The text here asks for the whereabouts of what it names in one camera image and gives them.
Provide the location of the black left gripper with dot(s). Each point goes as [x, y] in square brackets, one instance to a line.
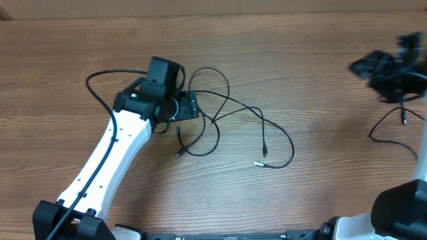
[188, 104]

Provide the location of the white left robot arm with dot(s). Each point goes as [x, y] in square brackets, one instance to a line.
[81, 211]

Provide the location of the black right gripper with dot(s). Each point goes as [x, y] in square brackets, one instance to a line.
[373, 66]

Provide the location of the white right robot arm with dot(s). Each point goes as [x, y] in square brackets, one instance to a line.
[398, 212]

